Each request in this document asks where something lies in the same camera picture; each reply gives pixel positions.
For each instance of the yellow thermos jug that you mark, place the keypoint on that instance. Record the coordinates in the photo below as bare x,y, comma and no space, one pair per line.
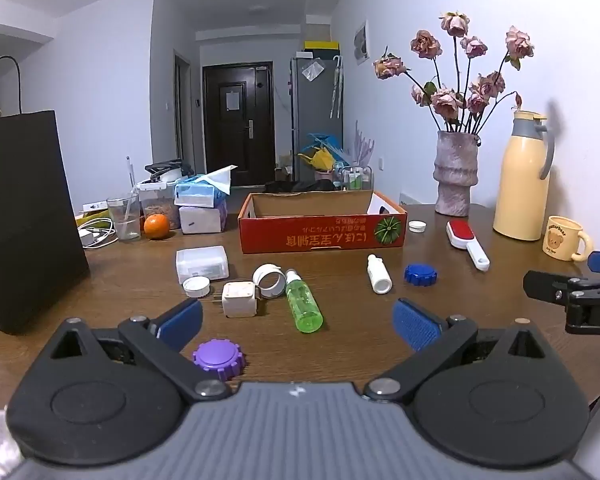
520,195

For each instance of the grey interior door frame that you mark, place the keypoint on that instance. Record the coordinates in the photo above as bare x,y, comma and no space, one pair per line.
182,110

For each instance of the blue tissue pack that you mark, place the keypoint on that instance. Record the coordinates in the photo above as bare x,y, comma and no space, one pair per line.
197,195

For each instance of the white wall panel box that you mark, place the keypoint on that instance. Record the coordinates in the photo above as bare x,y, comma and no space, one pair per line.
362,42

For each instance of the white paper notice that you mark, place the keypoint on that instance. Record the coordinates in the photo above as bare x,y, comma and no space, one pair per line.
233,100

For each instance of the blue ridged cap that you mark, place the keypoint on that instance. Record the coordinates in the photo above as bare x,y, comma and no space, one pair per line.
420,274

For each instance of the translucent white plastic box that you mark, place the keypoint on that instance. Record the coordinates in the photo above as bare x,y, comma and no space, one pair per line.
202,262

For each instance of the brown cardboard carton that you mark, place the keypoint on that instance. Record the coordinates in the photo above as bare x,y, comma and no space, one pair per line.
282,165

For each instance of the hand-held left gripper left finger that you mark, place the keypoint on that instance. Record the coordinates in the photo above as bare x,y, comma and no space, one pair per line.
180,317

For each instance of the mottled purple ceramic vase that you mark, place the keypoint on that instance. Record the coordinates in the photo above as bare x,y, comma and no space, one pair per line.
455,175

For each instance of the dark brown entrance door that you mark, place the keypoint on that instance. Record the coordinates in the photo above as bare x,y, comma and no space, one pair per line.
237,150

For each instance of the white charger adapter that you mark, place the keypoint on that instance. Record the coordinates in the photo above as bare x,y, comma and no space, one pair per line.
87,237

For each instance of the green spray bottle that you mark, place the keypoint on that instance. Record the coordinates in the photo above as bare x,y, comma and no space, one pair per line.
304,305

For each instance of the blue bag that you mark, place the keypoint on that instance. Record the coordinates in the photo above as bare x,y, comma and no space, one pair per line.
327,141

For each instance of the wide white cap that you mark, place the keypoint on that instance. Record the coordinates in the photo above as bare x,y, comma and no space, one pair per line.
196,286

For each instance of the red cardboard box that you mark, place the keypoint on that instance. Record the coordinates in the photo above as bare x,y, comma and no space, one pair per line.
305,240

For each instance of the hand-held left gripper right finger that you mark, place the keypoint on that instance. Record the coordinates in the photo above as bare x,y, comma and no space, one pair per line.
415,325

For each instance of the grey refrigerator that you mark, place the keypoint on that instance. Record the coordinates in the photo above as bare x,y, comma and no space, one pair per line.
312,110

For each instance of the white folded umbrella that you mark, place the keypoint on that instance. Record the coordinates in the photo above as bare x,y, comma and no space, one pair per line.
336,85

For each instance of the thin white pole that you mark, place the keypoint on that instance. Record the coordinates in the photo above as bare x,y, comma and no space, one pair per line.
129,175

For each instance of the purple ridged cap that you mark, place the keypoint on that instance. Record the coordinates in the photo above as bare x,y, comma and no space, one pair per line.
219,357

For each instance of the black plastic gadget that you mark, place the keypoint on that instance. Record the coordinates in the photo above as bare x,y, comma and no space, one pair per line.
167,169

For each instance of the white dropper bottle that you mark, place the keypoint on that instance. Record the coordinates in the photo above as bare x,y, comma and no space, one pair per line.
379,275

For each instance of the white and purple tissue pack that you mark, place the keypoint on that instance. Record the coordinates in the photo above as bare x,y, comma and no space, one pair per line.
202,220

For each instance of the black paper bag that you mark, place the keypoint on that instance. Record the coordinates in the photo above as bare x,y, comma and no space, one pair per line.
25,210

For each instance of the purple decorative feathers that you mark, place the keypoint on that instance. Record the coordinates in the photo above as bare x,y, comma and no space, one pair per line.
364,145

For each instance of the yellow bear mug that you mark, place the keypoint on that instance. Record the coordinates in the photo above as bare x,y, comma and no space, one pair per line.
562,240

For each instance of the clear food container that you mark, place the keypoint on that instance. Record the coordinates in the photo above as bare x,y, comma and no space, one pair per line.
155,205

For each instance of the bunch of dried roses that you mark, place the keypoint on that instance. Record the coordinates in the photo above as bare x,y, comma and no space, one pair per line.
447,100

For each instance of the clear drinking glass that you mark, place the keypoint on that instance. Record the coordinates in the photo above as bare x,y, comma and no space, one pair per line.
117,227

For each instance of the clear plastic bag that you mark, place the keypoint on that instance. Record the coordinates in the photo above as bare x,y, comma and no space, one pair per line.
312,70

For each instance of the small white threaded cap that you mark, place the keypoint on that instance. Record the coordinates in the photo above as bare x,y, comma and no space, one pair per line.
416,226

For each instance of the yellow box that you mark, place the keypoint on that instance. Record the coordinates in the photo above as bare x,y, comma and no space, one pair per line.
322,45

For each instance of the yellow bag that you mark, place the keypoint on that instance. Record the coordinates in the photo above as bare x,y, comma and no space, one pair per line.
320,160

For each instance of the yellow packet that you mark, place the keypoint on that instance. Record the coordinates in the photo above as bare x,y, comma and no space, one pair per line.
87,219

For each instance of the white charger plug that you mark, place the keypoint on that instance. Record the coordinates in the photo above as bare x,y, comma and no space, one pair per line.
239,301

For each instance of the pink bucket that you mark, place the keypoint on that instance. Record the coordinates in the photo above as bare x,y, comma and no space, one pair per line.
324,175

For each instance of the orange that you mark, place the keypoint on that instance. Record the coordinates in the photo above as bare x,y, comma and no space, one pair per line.
157,226

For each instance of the red and white lint brush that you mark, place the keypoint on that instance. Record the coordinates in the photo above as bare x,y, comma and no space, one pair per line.
465,237

